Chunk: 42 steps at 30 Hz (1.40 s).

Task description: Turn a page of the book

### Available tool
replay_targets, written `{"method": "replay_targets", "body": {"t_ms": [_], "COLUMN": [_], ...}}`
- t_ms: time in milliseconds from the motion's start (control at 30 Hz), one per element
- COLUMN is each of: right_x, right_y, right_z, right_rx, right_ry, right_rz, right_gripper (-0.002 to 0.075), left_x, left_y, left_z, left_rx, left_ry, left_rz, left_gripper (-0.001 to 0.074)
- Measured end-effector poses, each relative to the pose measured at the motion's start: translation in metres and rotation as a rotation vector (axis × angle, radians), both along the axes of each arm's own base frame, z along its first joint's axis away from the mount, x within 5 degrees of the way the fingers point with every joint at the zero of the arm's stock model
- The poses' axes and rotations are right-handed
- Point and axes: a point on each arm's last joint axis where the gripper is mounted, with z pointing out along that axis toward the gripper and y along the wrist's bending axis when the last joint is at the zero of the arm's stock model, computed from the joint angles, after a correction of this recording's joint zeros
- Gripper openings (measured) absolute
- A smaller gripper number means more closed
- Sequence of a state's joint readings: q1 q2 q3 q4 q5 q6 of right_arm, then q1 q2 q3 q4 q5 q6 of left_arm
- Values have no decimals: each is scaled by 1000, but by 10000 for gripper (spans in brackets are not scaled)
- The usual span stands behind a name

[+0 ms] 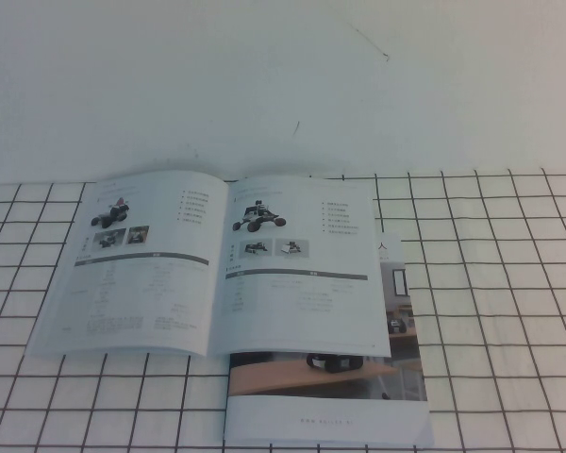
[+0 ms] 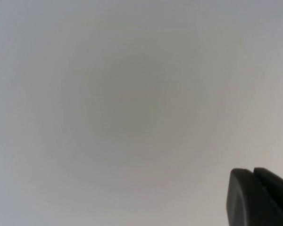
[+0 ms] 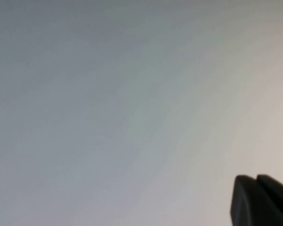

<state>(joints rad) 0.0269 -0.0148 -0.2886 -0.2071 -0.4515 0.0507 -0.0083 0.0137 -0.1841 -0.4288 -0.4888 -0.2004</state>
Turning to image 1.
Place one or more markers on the white product catalog book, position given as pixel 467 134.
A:
pixel 179 302

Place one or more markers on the white black-grid tablecloth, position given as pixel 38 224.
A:
pixel 500 354

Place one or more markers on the closed brochure with office photo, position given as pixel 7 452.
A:
pixel 330 415

